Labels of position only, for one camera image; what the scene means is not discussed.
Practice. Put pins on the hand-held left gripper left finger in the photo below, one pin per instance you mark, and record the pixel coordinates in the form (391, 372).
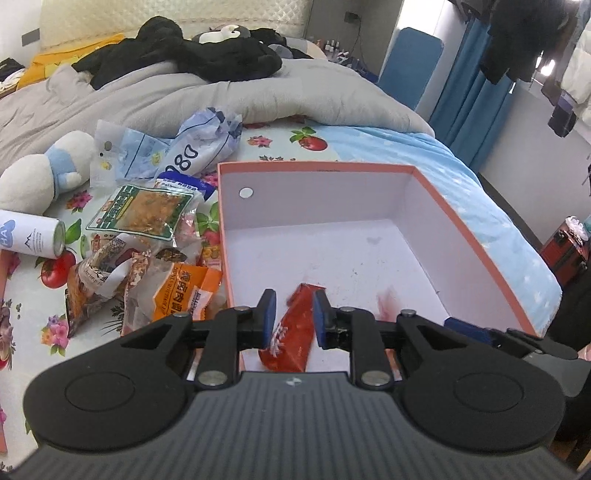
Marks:
(269, 323)

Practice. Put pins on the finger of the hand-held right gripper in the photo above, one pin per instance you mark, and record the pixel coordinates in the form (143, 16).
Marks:
(466, 330)

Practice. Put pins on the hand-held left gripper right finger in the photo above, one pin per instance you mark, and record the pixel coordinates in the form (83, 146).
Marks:
(319, 323)

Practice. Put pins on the pink cardboard box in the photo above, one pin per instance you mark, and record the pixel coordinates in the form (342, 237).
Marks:
(323, 240)

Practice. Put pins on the orange snack packet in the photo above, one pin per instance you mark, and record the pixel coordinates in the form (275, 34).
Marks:
(184, 290)

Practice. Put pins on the dark cloth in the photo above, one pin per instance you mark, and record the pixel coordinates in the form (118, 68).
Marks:
(575, 314)

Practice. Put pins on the red suitcase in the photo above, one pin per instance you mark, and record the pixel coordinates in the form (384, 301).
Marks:
(561, 254)

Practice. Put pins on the clear red print packet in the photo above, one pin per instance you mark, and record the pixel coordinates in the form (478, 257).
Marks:
(189, 230)

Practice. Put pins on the clear packet with dark snack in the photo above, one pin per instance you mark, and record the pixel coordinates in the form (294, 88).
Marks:
(138, 300)

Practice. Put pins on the white crumpled bag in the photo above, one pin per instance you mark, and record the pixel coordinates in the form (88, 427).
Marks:
(577, 226)

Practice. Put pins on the blue white snack packet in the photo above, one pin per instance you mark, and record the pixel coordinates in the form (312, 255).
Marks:
(184, 181)

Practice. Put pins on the green label snack packet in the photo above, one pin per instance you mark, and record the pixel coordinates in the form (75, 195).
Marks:
(138, 212)

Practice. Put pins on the floral bed sheet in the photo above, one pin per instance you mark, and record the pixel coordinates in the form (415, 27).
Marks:
(277, 143)

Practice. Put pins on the brown netted snack packet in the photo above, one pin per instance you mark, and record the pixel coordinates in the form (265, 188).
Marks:
(92, 286)

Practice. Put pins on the blue white plastic bag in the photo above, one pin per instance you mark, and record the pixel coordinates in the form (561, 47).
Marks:
(203, 138)

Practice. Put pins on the blue curtain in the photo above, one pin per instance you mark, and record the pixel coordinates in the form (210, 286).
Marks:
(480, 115)

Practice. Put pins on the clear zip bag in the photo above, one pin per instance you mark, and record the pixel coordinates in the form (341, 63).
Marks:
(134, 152)

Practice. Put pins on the grey blanket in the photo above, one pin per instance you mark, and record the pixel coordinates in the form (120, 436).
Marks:
(277, 92)

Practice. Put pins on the dark hanging garment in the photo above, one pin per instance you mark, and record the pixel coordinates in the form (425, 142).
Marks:
(561, 115)

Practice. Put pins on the white drink can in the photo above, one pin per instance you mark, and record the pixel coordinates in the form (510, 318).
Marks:
(27, 235)

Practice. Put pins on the blue padded board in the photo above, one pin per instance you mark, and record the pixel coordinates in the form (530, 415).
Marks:
(408, 64)

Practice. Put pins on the black garment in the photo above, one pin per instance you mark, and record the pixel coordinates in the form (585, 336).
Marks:
(221, 55)

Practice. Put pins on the group of small bottles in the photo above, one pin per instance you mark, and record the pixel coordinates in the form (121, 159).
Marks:
(334, 50)

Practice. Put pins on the white hanging jacket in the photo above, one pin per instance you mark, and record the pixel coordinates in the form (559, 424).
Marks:
(579, 74)

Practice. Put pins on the black white plush toy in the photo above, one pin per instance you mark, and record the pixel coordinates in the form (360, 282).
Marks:
(221, 33)

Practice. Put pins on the black hanging coat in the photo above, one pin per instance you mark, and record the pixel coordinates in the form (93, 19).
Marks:
(517, 37)

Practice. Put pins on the yellow blanket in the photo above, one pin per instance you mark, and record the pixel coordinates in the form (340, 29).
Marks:
(51, 60)

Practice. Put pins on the cream quilted headboard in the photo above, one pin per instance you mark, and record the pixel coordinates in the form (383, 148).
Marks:
(115, 14)

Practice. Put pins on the bedside table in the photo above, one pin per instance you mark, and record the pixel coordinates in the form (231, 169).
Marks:
(9, 83)

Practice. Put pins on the wall socket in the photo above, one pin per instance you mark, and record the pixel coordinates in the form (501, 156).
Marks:
(353, 18)

